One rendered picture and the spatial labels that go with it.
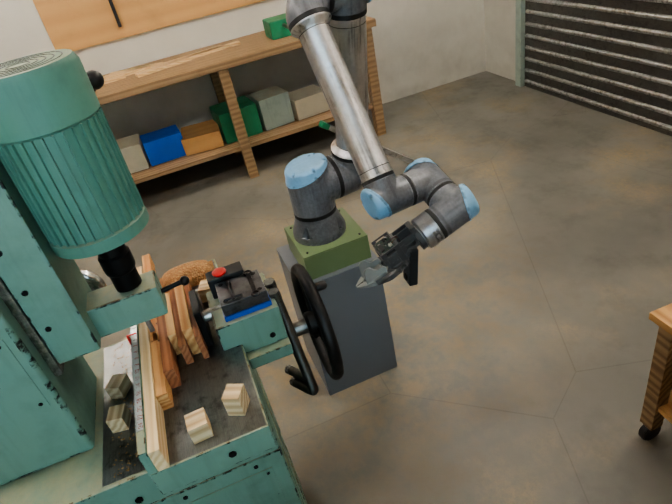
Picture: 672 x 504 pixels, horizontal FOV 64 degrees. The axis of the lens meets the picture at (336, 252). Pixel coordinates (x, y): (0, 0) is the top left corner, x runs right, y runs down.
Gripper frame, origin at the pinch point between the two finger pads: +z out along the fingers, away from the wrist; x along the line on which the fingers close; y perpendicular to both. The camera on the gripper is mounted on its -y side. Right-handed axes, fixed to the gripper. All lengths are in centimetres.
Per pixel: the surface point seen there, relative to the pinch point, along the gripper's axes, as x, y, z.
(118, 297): 14, 47, 38
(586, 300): -32, -109, -71
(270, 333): 20.2, 21.9, 20.7
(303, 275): 12.2, 23.1, 8.4
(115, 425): 21, 27, 57
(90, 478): 30, 27, 63
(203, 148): -274, -41, 39
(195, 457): 43, 29, 39
